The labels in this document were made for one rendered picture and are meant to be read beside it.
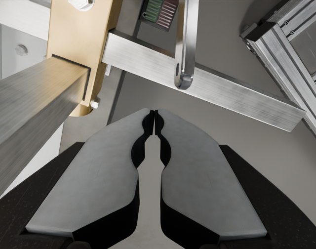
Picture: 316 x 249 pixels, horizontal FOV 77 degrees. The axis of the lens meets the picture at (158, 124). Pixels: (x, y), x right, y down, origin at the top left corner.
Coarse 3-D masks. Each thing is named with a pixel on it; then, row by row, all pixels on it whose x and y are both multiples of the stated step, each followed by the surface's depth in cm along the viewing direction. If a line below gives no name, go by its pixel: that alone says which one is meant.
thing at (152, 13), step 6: (150, 0) 27; (156, 0) 27; (162, 0) 27; (150, 6) 28; (156, 6) 28; (150, 12) 28; (156, 12) 28; (144, 18) 29; (150, 18) 29; (156, 18) 29
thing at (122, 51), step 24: (0, 0) 18; (24, 0) 18; (24, 24) 19; (48, 24) 19; (120, 48) 20; (144, 48) 20; (144, 72) 21; (168, 72) 21; (216, 72) 22; (216, 96) 22; (240, 96) 22; (264, 96) 22; (264, 120) 24; (288, 120) 24
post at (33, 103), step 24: (24, 72) 15; (48, 72) 16; (72, 72) 18; (0, 96) 11; (24, 96) 12; (48, 96) 13; (72, 96) 17; (0, 120) 10; (24, 120) 11; (48, 120) 13; (0, 144) 9; (24, 144) 11; (0, 168) 9; (0, 192) 10
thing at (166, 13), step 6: (168, 0) 27; (174, 0) 27; (162, 6) 28; (168, 6) 28; (174, 6) 28; (162, 12) 28; (168, 12) 28; (162, 18) 29; (168, 18) 29; (162, 24) 29; (168, 24) 29
